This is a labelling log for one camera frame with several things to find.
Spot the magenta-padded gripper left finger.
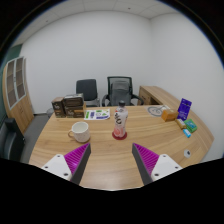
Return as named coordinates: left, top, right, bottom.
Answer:
left=41, top=142, right=92, bottom=185

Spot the green box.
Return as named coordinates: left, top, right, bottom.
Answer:
left=183, top=118, right=199, bottom=134

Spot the orange box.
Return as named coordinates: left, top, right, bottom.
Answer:
left=161, top=108, right=179, bottom=122

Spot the brown and tan carton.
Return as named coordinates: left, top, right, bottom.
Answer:
left=64, top=105, right=87, bottom=119

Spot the small yellow box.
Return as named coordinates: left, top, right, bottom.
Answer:
left=175, top=118, right=187, bottom=130

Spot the white leaflet green blue print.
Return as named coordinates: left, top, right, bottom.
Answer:
left=83, top=108, right=111, bottom=121

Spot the small blue and white box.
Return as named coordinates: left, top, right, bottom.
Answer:
left=182, top=128, right=193, bottom=139

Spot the wooden side desk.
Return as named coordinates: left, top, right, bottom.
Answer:
left=138, top=85, right=179, bottom=111

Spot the white ceramic mug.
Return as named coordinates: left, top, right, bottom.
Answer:
left=67, top=121, right=92, bottom=144

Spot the black leather armchair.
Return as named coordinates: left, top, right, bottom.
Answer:
left=0, top=117, right=26, bottom=163

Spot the clear drink bottle pink label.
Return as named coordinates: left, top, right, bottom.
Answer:
left=112, top=100, right=129, bottom=139

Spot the purple standing card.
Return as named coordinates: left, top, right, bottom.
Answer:
left=176, top=97, right=193, bottom=122

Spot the wooden glass-door cabinet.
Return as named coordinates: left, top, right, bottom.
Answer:
left=2, top=56, right=35, bottom=134

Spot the dark padded office chair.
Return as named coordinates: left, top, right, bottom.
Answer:
left=75, top=78, right=101, bottom=108

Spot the black mesh office chair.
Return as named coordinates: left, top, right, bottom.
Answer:
left=101, top=76, right=145, bottom=108

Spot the flat round red coaster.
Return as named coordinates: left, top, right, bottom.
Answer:
left=111, top=130, right=128, bottom=141

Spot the round silver cable grommet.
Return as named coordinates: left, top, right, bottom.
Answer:
left=183, top=148, right=193, bottom=159

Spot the small dark brown carton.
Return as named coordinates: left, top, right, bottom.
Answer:
left=51, top=96, right=67, bottom=119

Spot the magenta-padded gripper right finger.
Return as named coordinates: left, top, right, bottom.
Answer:
left=132, top=143, right=184, bottom=185

